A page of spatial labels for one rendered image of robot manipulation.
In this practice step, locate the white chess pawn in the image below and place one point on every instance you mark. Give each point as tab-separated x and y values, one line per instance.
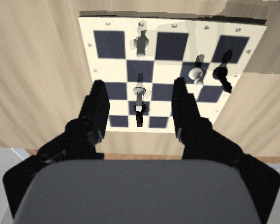
141	45
195	73

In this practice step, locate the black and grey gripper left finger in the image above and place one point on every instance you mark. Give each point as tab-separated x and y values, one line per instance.
70	145

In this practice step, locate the black and cream chessboard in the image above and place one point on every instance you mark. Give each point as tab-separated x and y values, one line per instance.
176	45

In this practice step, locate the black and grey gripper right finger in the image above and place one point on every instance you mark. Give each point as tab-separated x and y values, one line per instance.
200	140

